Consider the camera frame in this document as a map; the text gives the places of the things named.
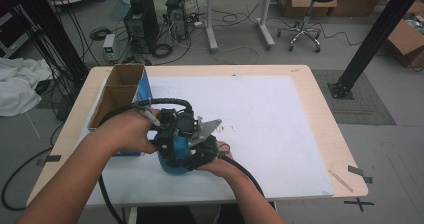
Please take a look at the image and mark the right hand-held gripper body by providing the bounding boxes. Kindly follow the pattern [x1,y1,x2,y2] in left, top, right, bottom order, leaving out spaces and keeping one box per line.
[191,135,230,167]

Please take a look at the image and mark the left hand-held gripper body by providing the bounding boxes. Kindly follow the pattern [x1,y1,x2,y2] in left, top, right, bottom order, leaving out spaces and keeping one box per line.
[154,107,223,149]

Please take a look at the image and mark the blue bottle with white cap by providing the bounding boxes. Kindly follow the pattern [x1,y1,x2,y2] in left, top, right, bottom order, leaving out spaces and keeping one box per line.
[154,133,202,176]

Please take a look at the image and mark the person's right hand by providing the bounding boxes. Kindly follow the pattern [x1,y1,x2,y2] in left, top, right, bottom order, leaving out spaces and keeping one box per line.
[198,141,243,181]

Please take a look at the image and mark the person's left hand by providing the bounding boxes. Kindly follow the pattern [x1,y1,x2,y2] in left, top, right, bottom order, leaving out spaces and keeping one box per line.
[98,107,161,155]

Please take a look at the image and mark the person's black pants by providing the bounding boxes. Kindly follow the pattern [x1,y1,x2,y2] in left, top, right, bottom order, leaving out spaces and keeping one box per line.
[136,202,278,224]

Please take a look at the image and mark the white foam board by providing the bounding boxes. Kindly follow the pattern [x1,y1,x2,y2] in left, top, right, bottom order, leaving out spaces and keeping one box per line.
[78,75,335,207]

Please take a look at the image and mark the blue cardboard box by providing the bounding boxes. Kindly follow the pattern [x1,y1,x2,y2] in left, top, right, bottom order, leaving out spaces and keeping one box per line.
[87,63,154,157]

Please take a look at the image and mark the white table leg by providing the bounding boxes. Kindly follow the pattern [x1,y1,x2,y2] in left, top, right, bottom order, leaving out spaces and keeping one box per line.
[127,206,140,224]

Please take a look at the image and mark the white power supply unit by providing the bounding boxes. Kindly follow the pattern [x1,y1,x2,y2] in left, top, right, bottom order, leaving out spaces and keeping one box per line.
[102,33,117,64]

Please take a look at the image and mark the wide black computer tower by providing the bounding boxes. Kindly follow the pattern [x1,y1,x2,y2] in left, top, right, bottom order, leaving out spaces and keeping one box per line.
[123,0,160,54]

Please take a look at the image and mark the narrow black computer tower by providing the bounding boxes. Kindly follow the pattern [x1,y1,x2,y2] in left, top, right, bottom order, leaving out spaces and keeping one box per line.
[165,0,190,42]

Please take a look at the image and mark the black tape strip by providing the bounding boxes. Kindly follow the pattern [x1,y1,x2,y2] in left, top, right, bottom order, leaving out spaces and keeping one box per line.
[36,154,63,167]

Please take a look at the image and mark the thin wooden stick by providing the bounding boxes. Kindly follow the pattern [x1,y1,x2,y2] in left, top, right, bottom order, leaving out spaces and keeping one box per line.
[327,169,355,194]

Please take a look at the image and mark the dark tape piece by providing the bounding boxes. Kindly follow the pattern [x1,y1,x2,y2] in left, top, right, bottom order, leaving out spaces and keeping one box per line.
[347,164,373,184]

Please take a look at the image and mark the black tape cross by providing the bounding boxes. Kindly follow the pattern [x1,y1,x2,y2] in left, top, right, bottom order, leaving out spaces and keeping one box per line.
[343,197,375,213]

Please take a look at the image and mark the white cloth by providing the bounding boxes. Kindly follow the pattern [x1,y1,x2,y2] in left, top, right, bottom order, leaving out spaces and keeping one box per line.
[0,56,53,118]

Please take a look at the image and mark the grey floor mat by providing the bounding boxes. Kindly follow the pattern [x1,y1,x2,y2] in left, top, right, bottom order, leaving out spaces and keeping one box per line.
[311,69,397,126]

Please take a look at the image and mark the grey metal rack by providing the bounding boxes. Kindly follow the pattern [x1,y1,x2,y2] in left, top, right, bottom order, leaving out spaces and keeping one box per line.
[0,12,32,60]

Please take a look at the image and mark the open cardboard box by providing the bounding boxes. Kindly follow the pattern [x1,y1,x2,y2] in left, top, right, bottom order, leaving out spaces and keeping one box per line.
[385,0,424,69]

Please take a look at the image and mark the left hand-held gripper black cable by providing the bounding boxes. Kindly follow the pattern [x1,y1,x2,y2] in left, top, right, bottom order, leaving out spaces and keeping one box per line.
[97,97,195,224]

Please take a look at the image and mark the hand-held gripper black cable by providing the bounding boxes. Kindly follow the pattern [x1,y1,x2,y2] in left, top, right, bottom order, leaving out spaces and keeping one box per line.
[97,97,195,224]
[217,151,268,202]

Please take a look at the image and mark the silver cable plug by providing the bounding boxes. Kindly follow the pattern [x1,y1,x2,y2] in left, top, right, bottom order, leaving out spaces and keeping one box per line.
[141,106,162,127]

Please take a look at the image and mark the right hand-held gripper black cable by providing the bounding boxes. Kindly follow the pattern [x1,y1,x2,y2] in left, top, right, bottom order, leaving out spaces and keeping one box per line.
[217,151,268,202]

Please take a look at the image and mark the thick black cable coil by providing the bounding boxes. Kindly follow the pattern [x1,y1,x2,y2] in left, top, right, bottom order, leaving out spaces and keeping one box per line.
[151,42,174,59]

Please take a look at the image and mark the small black cable coil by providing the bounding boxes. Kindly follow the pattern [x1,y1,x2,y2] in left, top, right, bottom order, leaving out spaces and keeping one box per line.
[89,26,112,41]

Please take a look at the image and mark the black metal post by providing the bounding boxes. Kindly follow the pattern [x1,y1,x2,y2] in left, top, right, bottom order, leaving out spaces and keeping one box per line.
[18,0,90,82]
[327,0,424,100]

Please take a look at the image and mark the long black floor cable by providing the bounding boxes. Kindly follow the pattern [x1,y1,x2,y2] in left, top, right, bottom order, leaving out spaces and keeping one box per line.
[0,122,65,212]

